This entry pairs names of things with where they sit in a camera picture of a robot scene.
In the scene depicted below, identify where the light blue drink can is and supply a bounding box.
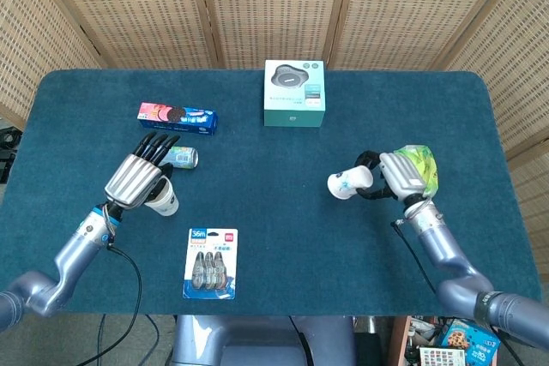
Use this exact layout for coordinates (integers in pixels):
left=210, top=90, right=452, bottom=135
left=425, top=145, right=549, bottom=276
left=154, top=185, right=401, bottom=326
left=160, top=146, right=200, bottom=170

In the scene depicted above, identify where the correction tape blister pack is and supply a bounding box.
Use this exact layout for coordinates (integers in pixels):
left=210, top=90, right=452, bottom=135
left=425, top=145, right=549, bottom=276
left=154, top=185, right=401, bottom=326
left=182, top=227, right=238, bottom=301

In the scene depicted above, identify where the blue pink cookie box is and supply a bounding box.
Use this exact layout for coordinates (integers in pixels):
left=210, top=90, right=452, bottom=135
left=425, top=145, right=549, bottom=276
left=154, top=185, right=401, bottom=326
left=136, top=102, right=220, bottom=137

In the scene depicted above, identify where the black torso cable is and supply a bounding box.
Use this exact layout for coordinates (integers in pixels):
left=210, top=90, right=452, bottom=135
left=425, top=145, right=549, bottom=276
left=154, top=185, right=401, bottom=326
left=288, top=316, right=313, bottom=357

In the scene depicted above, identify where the green snack bag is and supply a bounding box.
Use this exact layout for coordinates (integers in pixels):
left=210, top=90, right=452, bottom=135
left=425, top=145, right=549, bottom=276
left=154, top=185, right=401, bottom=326
left=393, top=143, right=441, bottom=196

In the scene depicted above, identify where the blue-grey robot torso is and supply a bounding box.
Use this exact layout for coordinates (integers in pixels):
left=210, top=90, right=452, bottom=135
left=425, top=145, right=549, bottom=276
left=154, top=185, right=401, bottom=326
left=171, top=315, right=357, bottom=366

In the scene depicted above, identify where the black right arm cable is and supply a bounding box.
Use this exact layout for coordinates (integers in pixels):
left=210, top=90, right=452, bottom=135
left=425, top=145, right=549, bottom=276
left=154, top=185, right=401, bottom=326
left=390, top=219, right=531, bottom=366

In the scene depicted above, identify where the woven folding screen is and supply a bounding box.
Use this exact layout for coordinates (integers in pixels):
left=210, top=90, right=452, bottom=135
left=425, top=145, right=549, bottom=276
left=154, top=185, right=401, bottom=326
left=0, top=0, right=549, bottom=224

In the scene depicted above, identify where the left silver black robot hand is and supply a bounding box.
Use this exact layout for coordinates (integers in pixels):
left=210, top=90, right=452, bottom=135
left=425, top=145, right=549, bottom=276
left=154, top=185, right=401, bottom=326
left=104, top=133, right=182, bottom=211

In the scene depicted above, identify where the black equipment beside table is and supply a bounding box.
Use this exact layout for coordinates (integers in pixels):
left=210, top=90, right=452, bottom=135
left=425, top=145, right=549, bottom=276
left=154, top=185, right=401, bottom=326
left=0, top=123, right=23, bottom=185

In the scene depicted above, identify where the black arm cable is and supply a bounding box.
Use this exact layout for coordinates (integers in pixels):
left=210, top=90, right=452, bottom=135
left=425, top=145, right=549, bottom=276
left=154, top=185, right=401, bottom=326
left=390, top=219, right=531, bottom=366
left=92, top=243, right=144, bottom=366

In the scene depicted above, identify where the brown storage crate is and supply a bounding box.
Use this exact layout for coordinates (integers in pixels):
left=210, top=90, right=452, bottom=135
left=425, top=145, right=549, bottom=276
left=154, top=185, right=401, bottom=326
left=392, top=316, right=504, bottom=366

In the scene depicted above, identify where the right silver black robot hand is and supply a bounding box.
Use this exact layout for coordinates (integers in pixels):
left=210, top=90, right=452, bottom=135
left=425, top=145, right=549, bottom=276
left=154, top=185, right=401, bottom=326
left=355, top=149, right=431, bottom=204

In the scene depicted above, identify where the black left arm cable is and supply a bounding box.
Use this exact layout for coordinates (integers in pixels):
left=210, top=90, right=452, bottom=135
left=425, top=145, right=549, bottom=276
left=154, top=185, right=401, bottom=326
left=92, top=243, right=144, bottom=366

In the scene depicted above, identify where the black floor cable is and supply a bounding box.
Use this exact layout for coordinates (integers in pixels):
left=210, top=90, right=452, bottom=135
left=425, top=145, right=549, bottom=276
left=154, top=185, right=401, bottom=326
left=144, top=314, right=161, bottom=366
left=97, top=314, right=108, bottom=366

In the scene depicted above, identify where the dark blue table mat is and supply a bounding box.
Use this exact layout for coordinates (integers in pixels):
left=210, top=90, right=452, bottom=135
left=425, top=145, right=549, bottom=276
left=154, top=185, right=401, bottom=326
left=0, top=68, right=544, bottom=318

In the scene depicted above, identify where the blue chocolate cookie box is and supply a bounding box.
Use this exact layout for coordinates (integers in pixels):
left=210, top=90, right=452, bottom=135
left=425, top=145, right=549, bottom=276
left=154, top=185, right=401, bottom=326
left=437, top=318, right=501, bottom=366

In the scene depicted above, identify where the single white paper cup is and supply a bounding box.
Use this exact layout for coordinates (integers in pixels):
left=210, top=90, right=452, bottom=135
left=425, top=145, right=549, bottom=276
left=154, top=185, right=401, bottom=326
left=143, top=177, right=180, bottom=218

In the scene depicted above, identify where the white sticker sheet pack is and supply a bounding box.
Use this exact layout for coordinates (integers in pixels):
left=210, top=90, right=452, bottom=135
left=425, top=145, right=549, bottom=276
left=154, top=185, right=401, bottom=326
left=418, top=346, right=467, bottom=366

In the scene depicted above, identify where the white green speaker box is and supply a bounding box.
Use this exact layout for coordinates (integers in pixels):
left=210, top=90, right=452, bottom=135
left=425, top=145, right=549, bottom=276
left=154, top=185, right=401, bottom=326
left=262, top=59, right=326, bottom=128

